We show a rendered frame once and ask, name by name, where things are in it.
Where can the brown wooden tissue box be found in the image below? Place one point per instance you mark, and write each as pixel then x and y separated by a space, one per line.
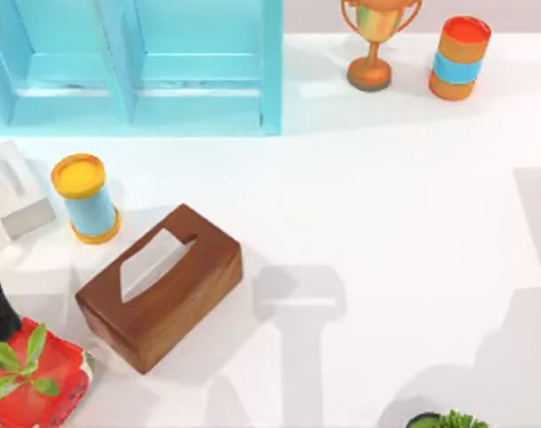
pixel 163 294

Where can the light blue rack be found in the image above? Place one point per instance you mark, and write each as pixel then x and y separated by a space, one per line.
pixel 199 67

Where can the blue can with yellow lid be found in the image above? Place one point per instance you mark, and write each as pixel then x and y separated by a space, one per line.
pixel 88 200

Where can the golden trophy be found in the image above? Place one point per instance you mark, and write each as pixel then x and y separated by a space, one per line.
pixel 371 44

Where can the orange can with blue band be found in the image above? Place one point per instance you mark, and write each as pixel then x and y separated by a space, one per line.
pixel 458 62

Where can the white tissue box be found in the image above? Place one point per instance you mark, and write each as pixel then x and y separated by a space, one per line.
pixel 16 196

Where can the green plant in dark pot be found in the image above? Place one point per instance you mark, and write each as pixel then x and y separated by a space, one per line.
pixel 448 421

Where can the red plant pot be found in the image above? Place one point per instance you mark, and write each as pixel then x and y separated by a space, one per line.
pixel 38 379

